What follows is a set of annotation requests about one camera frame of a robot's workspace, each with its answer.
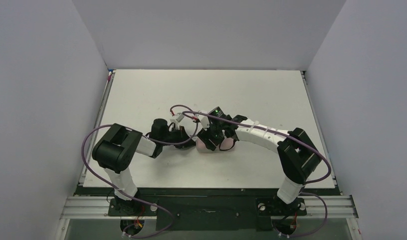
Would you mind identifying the pink umbrella case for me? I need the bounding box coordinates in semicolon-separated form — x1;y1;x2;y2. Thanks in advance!
195;131;237;154

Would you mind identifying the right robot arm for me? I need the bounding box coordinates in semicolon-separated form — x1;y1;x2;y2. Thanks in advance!
196;107;322;204

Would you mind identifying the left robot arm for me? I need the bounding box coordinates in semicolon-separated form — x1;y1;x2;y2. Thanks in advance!
92;118;196;201

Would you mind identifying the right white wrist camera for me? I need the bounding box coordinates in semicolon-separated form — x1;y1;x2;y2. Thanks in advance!
195;110;210;130

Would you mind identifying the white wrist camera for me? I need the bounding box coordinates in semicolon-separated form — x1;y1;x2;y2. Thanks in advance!
170;112;185;124
195;110;210;130

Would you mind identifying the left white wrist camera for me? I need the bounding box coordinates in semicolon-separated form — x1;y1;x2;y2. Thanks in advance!
170;112;185;124

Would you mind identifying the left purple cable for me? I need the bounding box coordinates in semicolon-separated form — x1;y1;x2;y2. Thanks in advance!
81;104;200;239

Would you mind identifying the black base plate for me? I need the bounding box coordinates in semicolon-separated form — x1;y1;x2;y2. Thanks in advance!
74;186;339;235

